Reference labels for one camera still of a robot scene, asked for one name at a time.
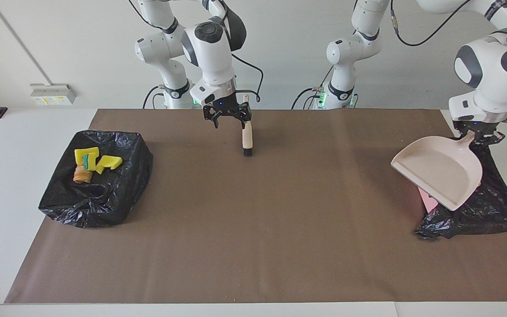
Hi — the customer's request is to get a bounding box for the striped croissant piece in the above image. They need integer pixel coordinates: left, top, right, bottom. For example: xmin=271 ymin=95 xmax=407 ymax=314
xmin=73 ymin=165 xmax=93 ymax=183

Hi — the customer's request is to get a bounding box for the brown table mat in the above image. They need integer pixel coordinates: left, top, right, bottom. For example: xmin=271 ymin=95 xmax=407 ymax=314
xmin=5 ymin=109 xmax=507 ymax=304

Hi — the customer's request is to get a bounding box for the notched yellow sponge piece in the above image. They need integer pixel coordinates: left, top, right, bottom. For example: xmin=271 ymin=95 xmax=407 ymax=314
xmin=95 ymin=155 xmax=123 ymax=174

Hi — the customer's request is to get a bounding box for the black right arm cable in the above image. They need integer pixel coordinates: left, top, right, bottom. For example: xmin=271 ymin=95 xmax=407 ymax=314
xmin=231 ymin=53 xmax=264 ymax=103

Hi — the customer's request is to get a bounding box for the black base cable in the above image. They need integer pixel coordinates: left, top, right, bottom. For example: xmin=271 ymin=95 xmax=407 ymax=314
xmin=143 ymin=86 xmax=166 ymax=109
xmin=292 ymin=87 xmax=324 ymax=110

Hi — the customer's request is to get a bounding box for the beige plastic dustpan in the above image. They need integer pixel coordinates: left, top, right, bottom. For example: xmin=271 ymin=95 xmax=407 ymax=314
xmin=390 ymin=131 xmax=484 ymax=212

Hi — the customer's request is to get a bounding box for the black trash bag over pink bin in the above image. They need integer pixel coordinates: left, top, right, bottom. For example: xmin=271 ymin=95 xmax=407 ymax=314
xmin=415 ymin=141 xmax=507 ymax=240

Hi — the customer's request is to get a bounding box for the black trash bag bin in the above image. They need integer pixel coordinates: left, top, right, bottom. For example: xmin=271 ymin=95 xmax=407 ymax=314
xmin=39 ymin=130 xmax=154 ymax=229

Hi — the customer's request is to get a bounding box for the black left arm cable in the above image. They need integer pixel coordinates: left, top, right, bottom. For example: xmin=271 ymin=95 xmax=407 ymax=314
xmin=390 ymin=0 xmax=507 ymax=47

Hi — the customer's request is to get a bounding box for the white wall cable duct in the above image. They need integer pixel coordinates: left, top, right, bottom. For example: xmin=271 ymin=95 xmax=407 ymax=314
xmin=0 ymin=0 xmax=54 ymax=86

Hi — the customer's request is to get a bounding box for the white wall socket box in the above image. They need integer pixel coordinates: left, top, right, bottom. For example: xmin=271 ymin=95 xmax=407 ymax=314
xmin=30 ymin=84 xmax=77 ymax=106

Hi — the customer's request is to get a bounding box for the beige hand brush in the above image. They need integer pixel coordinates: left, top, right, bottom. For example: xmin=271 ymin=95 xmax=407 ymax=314
xmin=241 ymin=94 xmax=254 ymax=157

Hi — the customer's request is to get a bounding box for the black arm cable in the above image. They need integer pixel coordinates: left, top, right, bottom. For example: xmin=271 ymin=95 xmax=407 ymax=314
xmin=231 ymin=53 xmax=264 ymax=103
xmin=390 ymin=0 xmax=507 ymax=47

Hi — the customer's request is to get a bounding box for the pink bin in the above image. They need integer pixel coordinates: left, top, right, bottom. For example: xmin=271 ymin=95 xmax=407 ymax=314
xmin=418 ymin=185 xmax=439 ymax=214

